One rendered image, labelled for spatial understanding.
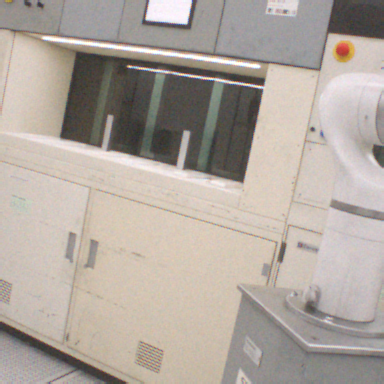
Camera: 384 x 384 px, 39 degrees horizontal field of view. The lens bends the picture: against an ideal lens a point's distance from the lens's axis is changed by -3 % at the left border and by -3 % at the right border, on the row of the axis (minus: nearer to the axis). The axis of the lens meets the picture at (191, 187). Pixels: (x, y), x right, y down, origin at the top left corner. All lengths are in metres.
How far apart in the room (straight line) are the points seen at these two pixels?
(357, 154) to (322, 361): 0.35
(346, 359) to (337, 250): 0.18
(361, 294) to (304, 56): 0.98
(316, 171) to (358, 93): 0.79
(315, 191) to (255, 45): 0.50
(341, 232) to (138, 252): 1.16
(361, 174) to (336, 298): 0.21
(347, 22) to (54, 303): 1.48
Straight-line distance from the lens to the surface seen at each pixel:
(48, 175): 2.22
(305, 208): 1.71
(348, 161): 0.93
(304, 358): 0.84
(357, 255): 0.92
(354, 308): 0.94
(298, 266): 1.73
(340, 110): 0.95
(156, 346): 2.00
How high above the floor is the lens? 1.03
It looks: 6 degrees down
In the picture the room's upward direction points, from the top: 12 degrees clockwise
